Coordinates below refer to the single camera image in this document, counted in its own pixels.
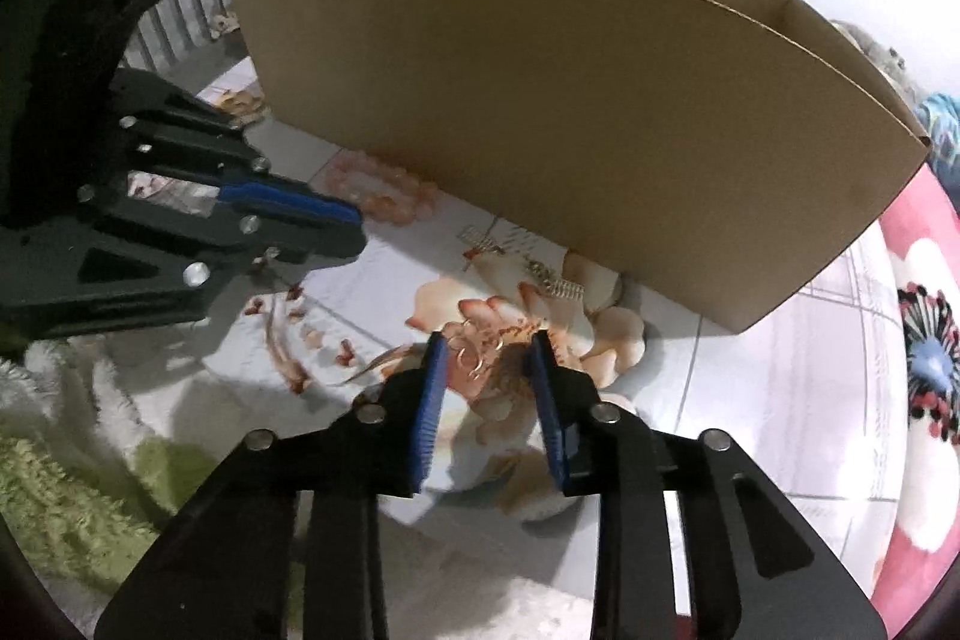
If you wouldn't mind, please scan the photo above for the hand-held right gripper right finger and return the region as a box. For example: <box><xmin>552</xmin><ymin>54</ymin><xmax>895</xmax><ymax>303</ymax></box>
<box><xmin>523</xmin><ymin>331</ymin><xmax>887</xmax><ymax>640</ymax></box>

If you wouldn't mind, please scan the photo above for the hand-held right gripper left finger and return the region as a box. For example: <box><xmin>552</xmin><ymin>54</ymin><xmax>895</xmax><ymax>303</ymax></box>
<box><xmin>94</xmin><ymin>331</ymin><xmax>452</xmax><ymax>640</ymax></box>

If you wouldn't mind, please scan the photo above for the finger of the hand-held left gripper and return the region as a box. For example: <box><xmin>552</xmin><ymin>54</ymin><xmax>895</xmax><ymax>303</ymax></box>
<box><xmin>109</xmin><ymin>68</ymin><xmax>367</xmax><ymax>231</ymax></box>
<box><xmin>0</xmin><ymin>190</ymin><xmax>368</xmax><ymax>342</ymax></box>

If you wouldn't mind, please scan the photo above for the gold hoop earring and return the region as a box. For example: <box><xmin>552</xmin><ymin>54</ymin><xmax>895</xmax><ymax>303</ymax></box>
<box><xmin>448</xmin><ymin>319</ymin><xmax>503</xmax><ymax>382</ymax></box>

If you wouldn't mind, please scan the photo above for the brown cardboard box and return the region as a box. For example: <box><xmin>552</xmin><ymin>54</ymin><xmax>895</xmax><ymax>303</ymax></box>
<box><xmin>225</xmin><ymin>0</ymin><xmax>932</xmax><ymax>335</ymax></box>

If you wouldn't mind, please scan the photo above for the white and green fluffy blanket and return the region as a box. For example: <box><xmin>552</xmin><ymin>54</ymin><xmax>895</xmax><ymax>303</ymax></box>
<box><xmin>0</xmin><ymin>332</ymin><xmax>593</xmax><ymax>640</ymax></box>

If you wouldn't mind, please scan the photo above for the red floral blanket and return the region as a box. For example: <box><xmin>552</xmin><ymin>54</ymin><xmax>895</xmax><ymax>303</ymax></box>
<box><xmin>874</xmin><ymin>160</ymin><xmax>960</xmax><ymax>626</ymax></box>

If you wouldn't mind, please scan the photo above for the grey plush cloth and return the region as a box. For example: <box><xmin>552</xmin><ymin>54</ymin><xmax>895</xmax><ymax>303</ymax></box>
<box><xmin>832</xmin><ymin>21</ymin><xmax>916</xmax><ymax>101</ymax></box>

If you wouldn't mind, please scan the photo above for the blue patterned quilt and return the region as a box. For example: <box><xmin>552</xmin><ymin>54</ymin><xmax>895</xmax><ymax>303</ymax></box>
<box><xmin>919</xmin><ymin>92</ymin><xmax>960</xmax><ymax>191</ymax></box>

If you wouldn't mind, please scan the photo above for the peach bead bracelet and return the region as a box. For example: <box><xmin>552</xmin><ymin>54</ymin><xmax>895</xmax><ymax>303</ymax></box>
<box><xmin>319</xmin><ymin>151</ymin><xmax>440</xmax><ymax>227</ymax></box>

